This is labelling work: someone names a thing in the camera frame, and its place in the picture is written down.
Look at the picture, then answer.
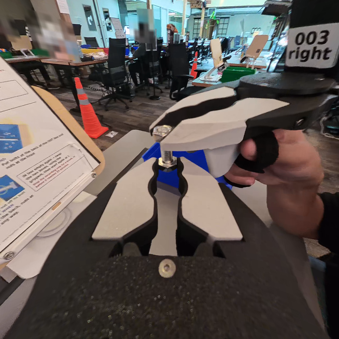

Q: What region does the green plastic bin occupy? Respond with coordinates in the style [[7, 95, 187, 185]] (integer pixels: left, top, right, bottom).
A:
[[221, 66, 257, 83]]

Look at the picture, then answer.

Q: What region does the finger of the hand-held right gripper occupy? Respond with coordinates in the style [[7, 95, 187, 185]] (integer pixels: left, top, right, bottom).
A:
[[160, 98, 290, 178], [149, 86, 238, 135]]

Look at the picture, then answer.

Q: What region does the wooden display board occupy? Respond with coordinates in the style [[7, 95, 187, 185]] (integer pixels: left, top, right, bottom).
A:
[[0, 56, 105, 270]]

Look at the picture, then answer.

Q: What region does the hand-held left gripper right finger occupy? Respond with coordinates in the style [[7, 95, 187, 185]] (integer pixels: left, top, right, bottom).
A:
[[175, 157, 243, 257]]

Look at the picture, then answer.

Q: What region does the printed instruction sheet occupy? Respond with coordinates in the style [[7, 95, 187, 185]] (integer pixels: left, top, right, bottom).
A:
[[0, 57, 100, 252]]

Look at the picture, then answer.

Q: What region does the wooden-topped table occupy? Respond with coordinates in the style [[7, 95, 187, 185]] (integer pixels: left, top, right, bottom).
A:
[[5, 54, 133, 88]]

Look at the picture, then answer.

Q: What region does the black office chair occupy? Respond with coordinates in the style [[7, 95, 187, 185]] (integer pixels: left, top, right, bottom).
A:
[[169, 42, 195, 101], [99, 38, 133, 110]]

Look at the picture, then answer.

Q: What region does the blue plastic bin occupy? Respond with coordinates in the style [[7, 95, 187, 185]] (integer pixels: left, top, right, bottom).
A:
[[142, 143, 233, 190]]

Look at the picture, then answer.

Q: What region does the green hanging plant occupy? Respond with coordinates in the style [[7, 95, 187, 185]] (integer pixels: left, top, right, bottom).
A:
[[205, 11, 220, 31]]

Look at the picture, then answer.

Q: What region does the wooden board stand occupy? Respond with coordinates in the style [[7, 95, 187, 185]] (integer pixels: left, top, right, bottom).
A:
[[210, 38, 229, 72]]

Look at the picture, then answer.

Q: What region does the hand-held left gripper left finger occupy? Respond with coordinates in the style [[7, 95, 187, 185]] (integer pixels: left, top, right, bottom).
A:
[[91, 157, 160, 257]]

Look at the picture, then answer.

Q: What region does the white board stand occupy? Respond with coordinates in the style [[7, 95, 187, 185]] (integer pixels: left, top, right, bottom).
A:
[[5, 191, 97, 280]]

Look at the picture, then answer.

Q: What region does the wooden-edged table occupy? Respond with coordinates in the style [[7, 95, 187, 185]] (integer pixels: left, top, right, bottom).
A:
[[192, 50, 268, 88]]

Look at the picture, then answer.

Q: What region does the silver hex bolt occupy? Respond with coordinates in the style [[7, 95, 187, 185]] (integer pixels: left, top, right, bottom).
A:
[[152, 125, 174, 164]]

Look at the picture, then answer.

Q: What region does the person's right hand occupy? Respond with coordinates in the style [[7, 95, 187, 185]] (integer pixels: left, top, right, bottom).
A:
[[225, 130, 325, 211]]

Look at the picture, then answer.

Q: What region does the black wall poster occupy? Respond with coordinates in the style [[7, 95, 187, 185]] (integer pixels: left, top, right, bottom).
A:
[[83, 5, 97, 32]]

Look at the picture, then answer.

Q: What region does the person's right forearm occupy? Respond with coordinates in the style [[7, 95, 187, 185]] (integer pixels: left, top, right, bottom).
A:
[[267, 192, 339, 339]]

